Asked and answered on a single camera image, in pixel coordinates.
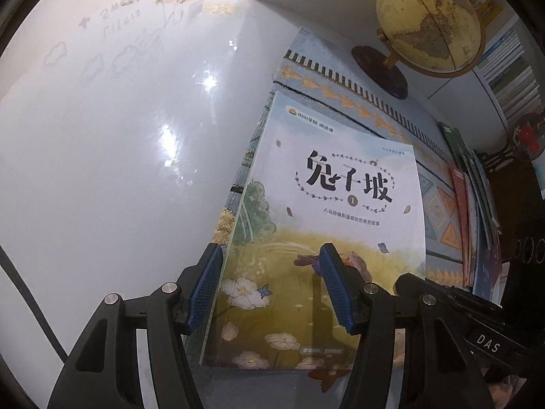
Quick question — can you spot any black cable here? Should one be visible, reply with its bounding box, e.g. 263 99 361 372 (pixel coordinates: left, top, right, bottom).
0 244 69 363

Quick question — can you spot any embroidered round fan on stand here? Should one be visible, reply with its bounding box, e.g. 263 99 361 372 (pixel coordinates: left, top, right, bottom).
477 111 545 176

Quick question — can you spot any antique yellow desk globe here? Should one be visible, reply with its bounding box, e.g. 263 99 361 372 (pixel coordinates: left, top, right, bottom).
351 0 486 100

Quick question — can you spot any red orange illustrated book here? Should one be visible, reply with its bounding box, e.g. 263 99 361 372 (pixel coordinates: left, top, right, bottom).
451 166 479 288

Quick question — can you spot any white rabbit hill book one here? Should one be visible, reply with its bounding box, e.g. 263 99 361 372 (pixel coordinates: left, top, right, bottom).
201 92 426 370

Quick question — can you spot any white bookshelf with books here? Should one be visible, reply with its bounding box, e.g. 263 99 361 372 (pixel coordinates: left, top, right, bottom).
442 0 545 125

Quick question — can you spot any dark green book at back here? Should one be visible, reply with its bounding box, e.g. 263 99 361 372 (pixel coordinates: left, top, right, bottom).
439 122 478 181

